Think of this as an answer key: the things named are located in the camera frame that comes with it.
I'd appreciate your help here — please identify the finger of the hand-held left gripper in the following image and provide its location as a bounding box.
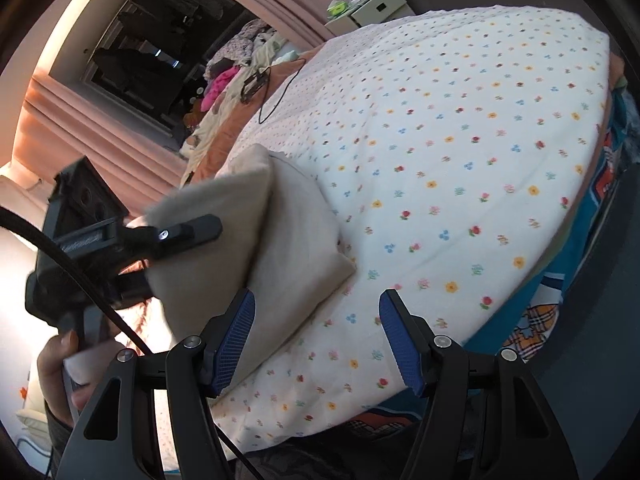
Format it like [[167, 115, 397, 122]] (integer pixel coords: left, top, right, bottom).
[[107, 272, 153, 306], [122, 214, 223, 261]]

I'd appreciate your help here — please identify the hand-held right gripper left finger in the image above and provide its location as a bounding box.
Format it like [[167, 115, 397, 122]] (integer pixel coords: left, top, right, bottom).
[[55, 287, 257, 480]]

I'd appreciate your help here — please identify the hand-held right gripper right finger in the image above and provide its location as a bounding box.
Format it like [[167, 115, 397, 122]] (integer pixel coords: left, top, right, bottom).
[[379, 289, 578, 480]]

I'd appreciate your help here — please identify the beige fur-trimmed coat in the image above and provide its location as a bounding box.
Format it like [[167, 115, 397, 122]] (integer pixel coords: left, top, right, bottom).
[[145, 144, 358, 391]]

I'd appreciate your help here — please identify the person's left forearm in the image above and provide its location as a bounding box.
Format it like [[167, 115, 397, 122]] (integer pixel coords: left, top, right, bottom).
[[44, 400, 76, 443]]

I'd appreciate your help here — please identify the person's left hand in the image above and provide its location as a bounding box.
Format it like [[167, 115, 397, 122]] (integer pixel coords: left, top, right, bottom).
[[37, 332, 101, 427]]

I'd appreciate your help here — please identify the orange-brown blanket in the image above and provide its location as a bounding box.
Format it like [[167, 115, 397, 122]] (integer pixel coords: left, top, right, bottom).
[[192, 52, 306, 181]]

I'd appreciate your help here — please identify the person's leg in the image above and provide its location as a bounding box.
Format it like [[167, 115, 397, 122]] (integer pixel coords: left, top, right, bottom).
[[215, 400, 481, 480]]

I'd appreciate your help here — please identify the beige patched comforter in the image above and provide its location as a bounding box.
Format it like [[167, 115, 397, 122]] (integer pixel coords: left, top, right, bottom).
[[180, 60, 281, 161]]

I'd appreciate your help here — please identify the white floral pillow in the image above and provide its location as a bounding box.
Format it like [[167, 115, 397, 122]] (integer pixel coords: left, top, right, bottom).
[[0, 350, 56, 456]]

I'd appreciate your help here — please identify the pink cloth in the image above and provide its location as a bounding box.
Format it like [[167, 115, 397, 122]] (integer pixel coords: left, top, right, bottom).
[[202, 67, 241, 111]]

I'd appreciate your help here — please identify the floral cloth pile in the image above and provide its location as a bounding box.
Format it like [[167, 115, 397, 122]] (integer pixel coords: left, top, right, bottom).
[[207, 19, 273, 73]]

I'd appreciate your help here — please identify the white floral bedsheet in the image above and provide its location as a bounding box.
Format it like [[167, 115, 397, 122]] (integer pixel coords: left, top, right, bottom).
[[160, 5, 613, 473]]

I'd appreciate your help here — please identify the white bedside cabinet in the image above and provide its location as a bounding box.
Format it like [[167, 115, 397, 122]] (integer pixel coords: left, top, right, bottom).
[[325, 0, 416, 36]]

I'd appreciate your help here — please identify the thick black cable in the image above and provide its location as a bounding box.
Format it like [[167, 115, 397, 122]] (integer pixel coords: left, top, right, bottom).
[[0, 207, 263, 480]]

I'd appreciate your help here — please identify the thin black cable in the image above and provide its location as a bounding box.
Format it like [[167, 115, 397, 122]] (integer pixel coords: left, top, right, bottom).
[[257, 57, 307, 125]]

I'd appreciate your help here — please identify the black wired device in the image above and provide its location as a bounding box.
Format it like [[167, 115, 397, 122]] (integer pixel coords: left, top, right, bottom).
[[241, 71, 271, 105]]

